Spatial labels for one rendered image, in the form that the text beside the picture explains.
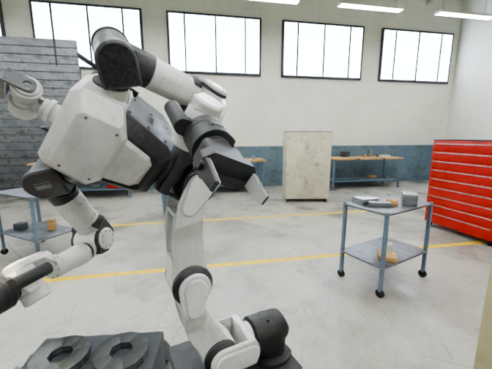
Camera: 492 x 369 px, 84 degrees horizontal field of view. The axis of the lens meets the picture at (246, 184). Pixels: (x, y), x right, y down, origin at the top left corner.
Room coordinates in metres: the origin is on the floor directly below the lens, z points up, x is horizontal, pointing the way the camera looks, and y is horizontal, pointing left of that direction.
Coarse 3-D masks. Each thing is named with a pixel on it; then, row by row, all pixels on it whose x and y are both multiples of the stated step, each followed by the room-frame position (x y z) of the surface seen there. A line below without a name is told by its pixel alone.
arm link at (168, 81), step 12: (156, 72) 0.76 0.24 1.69; (168, 72) 0.79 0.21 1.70; (180, 72) 0.82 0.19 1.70; (156, 84) 0.78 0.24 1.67; (168, 84) 0.79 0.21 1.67; (180, 84) 0.81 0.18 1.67; (192, 84) 0.83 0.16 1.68; (204, 84) 0.85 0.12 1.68; (216, 84) 0.88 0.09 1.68; (168, 96) 0.82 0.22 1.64; (180, 96) 0.82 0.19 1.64; (192, 96) 0.84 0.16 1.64
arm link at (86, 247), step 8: (96, 232) 0.92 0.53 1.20; (80, 240) 0.91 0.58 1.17; (88, 240) 0.91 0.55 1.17; (96, 240) 0.90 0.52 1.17; (72, 248) 0.85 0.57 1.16; (80, 248) 0.86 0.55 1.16; (88, 248) 0.88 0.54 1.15; (96, 248) 0.90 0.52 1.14; (64, 256) 0.80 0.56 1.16; (72, 256) 0.82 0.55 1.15; (80, 256) 0.84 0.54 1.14; (88, 256) 0.87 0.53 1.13; (72, 264) 0.81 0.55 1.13; (80, 264) 0.84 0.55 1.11
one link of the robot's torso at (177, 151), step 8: (176, 152) 0.90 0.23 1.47; (184, 152) 0.87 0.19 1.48; (176, 160) 0.86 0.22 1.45; (184, 160) 0.87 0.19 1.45; (192, 160) 0.88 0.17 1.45; (168, 168) 0.85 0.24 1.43; (176, 168) 0.85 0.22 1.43; (168, 176) 0.84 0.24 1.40; (176, 176) 0.85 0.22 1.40; (152, 184) 0.93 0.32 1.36; (160, 184) 0.85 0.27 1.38; (168, 184) 0.84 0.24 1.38; (160, 192) 0.83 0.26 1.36; (168, 192) 0.84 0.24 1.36
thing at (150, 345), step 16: (80, 336) 0.45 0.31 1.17; (96, 336) 0.47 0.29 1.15; (112, 336) 0.47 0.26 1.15; (128, 336) 0.45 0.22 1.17; (144, 336) 0.45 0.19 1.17; (160, 336) 0.47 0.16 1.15; (48, 352) 0.41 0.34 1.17; (64, 352) 0.43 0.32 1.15; (80, 352) 0.41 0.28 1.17; (96, 352) 0.41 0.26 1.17; (112, 352) 0.42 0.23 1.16; (128, 352) 0.43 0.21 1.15; (144, 352) 0.41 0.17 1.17; (160, 352) 0.45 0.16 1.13; (32, 368) 0.38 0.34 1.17; (48, 368) 0.38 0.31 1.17; (64, 368) 0.38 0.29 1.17; (80, 368) 0.39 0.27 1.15; (96, 368) 0.38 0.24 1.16; (112, 368) 0.38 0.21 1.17; (128, 368) 0.38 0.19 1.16; (144, 368) 0.39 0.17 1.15; (160, 368) 0.44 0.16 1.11
